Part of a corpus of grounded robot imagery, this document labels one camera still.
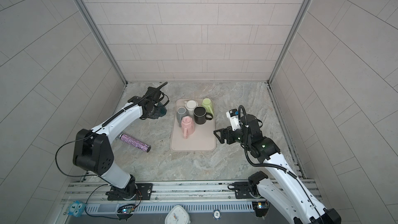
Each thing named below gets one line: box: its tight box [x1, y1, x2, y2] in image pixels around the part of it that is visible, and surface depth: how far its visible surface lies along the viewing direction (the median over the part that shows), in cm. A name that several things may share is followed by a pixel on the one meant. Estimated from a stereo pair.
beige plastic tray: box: [169, 99, 216, 152], surface depth 91 cm
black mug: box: [193, 105, 213, 125], surface depth 93 cm
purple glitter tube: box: [119, 133, 152, 153], surface depth 84 cm
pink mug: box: [180, 115, 196, 139], surface depth 86 cm
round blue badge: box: [212, 208, 222, 221], surface depth 67 cm
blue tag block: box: [67, 200, 88, 218], surface depth 67 cm
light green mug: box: [201, 98, 215, 116], surface depth 95 cm
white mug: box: [183, 100, 199, 117], surface depth 96 cm
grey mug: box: [176, 106, 189, 128], surface depth 91 cm
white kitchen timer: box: [164, 204, 192, 224], surface depth 64 cm
